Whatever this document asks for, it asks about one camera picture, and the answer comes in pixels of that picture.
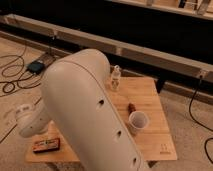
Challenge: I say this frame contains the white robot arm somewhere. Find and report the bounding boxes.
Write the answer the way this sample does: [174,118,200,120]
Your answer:
[15,49,150,171]

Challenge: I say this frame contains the clear plastic bottle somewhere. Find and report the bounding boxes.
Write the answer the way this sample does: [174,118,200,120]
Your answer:
[111,65,121,91]

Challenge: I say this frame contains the small brown object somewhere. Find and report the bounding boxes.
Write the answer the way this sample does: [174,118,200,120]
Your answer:
[128,103,136,113]

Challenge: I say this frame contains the long wooden beam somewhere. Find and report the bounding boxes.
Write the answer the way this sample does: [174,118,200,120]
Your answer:
[0,14,213,83]

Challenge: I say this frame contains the blue power adapter box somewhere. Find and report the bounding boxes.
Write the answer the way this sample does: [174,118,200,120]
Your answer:
[27,61,45,74]

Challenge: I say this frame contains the black floor cable right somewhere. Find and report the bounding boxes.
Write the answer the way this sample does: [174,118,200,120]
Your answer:
[188,77,213,165]

